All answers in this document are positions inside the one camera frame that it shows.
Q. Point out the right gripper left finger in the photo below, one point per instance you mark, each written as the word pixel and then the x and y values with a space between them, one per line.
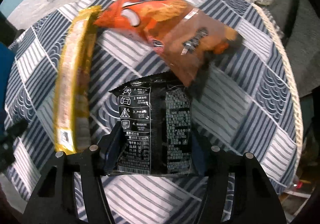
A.
pixel 108 151

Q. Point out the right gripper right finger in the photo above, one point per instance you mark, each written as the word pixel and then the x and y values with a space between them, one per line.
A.
pixel 201 153

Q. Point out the gold wafer bar wrapper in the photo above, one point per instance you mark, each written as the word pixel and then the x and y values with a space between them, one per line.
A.
pixel 71 104

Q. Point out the small black snack packet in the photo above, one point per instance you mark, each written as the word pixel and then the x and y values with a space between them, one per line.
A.
pixel 155 115

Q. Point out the orange brown chip bag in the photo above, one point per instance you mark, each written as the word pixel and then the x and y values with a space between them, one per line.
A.
pixel 185 38

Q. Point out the navy patterned tablecloth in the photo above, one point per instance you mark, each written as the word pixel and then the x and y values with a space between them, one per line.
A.
pixel 249 104

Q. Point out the blue cardboard box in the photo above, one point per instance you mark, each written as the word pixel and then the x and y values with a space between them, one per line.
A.
pixel 6 61

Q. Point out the grey hanging towel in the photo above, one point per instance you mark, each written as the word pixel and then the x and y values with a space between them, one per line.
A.
pixel 299 24

